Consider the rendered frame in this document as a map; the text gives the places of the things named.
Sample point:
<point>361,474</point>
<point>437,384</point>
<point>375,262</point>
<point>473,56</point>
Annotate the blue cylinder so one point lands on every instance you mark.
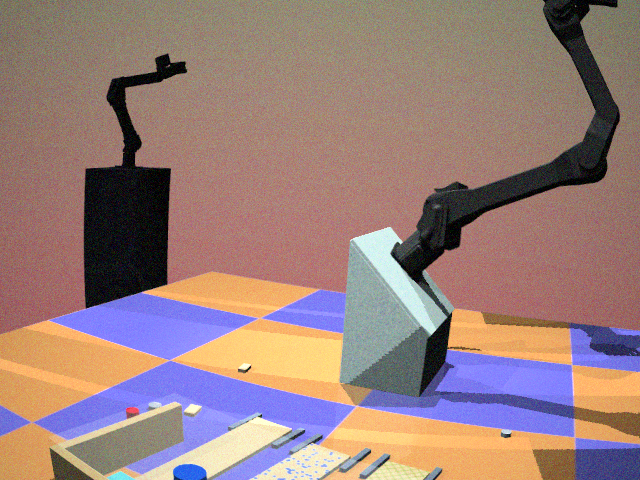
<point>189,472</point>

